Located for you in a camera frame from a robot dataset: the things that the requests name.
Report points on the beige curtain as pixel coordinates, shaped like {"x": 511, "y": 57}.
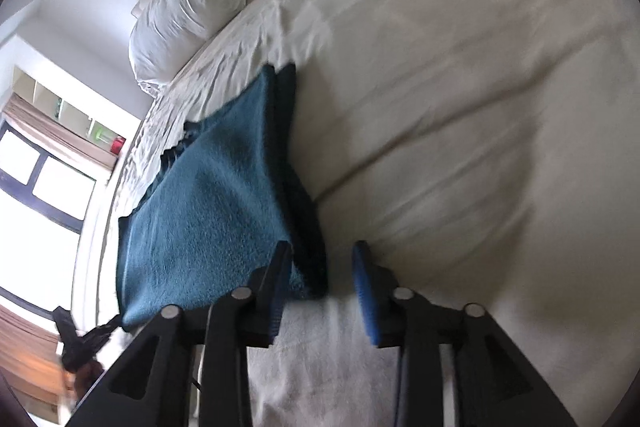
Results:
{"x": 30, "y": 347}
{"x": 50, "y": 127}

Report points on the bed with cream duvet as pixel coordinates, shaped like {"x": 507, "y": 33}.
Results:
{"x": 450, "y": 107}

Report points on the dark green knit sweater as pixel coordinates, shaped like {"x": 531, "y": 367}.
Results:
{"x": 210, "y": 207}

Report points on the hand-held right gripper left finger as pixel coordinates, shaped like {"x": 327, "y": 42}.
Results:
{"x": 277, "y": 292}

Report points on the black framed window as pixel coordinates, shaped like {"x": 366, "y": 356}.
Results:
{"x": 60, "y": 182}

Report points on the person's left hand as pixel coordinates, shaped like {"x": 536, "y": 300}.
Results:
{"x": 89, "y": 379}

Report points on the white pillow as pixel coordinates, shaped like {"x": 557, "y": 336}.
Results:
{"x": 175, "y": 22}

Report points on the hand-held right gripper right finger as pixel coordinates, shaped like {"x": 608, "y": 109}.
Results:
{"x": 365, "y": 297}

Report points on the white wall shelf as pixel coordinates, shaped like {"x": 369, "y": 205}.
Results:
{"x": 45, "y": 94}

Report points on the red container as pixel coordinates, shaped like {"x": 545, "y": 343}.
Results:
{"x": 117, "y": 145}

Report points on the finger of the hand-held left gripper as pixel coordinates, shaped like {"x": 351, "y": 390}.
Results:
{"x": 100, "y": 332}
{"x": 62, "y": 322}

